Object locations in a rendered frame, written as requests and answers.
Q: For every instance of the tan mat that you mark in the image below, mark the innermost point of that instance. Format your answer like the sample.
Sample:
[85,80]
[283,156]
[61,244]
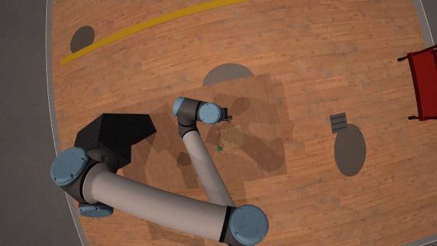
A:
[232,137]

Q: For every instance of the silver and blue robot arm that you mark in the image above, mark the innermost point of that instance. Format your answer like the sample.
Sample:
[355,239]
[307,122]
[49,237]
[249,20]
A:
[92,177]

